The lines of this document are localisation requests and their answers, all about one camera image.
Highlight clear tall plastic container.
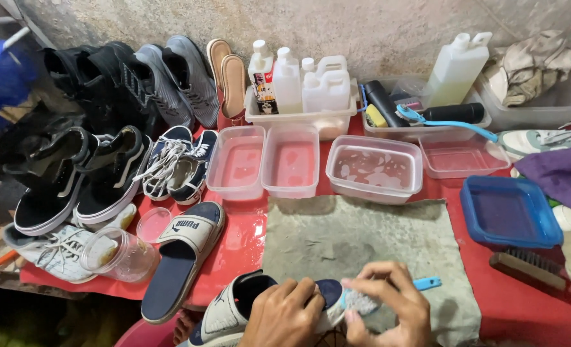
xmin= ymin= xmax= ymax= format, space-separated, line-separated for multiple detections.
xmin=206 ymin=125 xmax=267 ymax=201
xmin=260 ymin=124 xmax=321 ymax=200

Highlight white bottle with printed label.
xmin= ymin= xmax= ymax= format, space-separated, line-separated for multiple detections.
xmin=247 ymin=39 xmax=280 ymax=116

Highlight blue plastic bag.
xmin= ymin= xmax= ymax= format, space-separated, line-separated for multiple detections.
xmin=0 ymin=40 xmax=38 ymax=132

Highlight grey cloth mat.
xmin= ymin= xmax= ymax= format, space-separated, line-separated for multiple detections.
xmin=261 ymin=195 xmax=482 ymax=347

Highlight yellow sponge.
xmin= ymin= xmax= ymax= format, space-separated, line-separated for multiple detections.
xmin=365 ymin=103 xmax=389 ymax=129

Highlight clear wide plastic container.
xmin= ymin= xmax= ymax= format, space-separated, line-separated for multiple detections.
xmin=325 ymin=134 xmax=424 ymax=206

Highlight plain white bottle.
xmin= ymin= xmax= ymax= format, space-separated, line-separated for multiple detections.
xmin=272 ymin=46 xmax=304 ymax=115

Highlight blue long-handled brush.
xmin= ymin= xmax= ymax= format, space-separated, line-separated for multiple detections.
xmin=394 ymin=103 xmax=499 ymax=144

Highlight clear round jar lid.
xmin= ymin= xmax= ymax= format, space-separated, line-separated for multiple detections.
xmin=136 ymin=207 xmax=172 ymax=244

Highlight clear bin with rags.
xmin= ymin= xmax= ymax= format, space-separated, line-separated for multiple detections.
xmin=473 ymin=71 xmax=571 ymax=132

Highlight person's left hand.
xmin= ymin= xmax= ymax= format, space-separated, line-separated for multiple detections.
xmin=239 ymin=277 xmax=326 ymax=347

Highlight clear bin with bottles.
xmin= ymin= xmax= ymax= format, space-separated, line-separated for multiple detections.
xmin=244 ymin=78 xmax=359 ymax=141

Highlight clear shallow plastic container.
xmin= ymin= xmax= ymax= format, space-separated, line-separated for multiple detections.
xmin=418 ymin=131 xmax=512 ymax=180

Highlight tan flat sandal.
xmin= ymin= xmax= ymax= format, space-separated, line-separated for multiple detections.
xmin=206 ymin=38 xmax=233 ymax=94
xmin=219 ymin=54 xmax=248 ymax=121

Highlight wooden shoe brush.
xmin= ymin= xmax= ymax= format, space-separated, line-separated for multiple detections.
xmin=488 ymin=247 xmax=568 ymax=292

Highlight red plastic basin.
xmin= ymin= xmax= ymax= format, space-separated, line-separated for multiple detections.
xmin=114 ymin=314 xmax=191 ymax=347

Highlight person's right hand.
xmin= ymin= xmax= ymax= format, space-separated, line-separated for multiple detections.
xmin=341 ymin=261 xmax=434 ymax=347

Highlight tall white jerry can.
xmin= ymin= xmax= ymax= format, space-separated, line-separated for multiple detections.
xmin=424 ymin=31 xmax=494 ymax=109

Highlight grey knit sneaker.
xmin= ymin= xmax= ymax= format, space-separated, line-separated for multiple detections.
xmin=132 ymin=43 xmax=196 ymax=130
xmin=163 ymin=35 xmax=220 ymax=129

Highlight beige crumpled rags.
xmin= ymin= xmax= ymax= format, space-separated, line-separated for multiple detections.
xmin=482 ymin=29 xmax=571 ymax=108

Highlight black high sneaker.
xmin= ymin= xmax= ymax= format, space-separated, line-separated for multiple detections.
xmin=87 ymin=41 xmax=158 ymax=138
xmin=42 ymin=44 xmax=104 ymax=136

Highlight white lace-up sneaker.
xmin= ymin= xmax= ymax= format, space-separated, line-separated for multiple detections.
xmin=3 ymin=202 xmax=137 ymax=284

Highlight black bottle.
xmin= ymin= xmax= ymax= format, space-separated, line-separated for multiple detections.
xmin=422 ymin=102 xmax=486 ymax=125
xmin=365 ymin=80 xmax=411 ymax=129

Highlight blue short scrub brush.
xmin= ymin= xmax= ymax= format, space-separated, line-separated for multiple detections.
xmin=338 ymin=276 xmax=443 ymax=317

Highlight white green sneaker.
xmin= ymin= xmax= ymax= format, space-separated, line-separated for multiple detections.
xmin=496 ymin=122 xmax=571 ymax=163

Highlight navy canvas sneaker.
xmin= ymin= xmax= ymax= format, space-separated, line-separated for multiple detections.
xmin=167 ymin=129 xmax=219 ymax=206
xmin=134 ymin=125 xmax=194 ymax=201

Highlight navy white slide sandal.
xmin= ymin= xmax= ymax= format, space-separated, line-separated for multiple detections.
xmin=188 ymin=269 xmax=350 ymax=347
xmin=140 ymin=201 xmax=226 ymax=325

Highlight black white skate shoe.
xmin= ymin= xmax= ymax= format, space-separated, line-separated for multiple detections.
xmin=74 ymin=125 xmax=154 ymax=226
xmin=3 ymin=127 xmax=99 ymax=237

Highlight white handled jug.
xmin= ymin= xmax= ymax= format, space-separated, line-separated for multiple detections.
xmin=301 ymin=54 xmax=352 ymax=114

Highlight person's foot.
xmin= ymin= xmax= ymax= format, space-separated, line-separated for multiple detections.
xmin=172 ymin=308 xmax=204 ymax=346

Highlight clear plastic jar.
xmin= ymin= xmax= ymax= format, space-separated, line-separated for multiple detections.
xmin=79 ymin=227 xmax=161 ymax=283

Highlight clear bin with tools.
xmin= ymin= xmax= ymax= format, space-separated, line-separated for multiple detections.
xmin=360 ymin=76 xmax=493 ymax=144

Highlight purple cloth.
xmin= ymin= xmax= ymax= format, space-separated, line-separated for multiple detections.
xmin=513 ymin=144 xmax=571 ymax=223

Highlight red plastic table cover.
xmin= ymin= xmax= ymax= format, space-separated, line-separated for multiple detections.
xmin=20 ymin=113 xmax=571 ymax=347

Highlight blue plastic tray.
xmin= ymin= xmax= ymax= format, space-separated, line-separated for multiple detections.
xmin=459 ymin=175 xmax=565 ymax=249

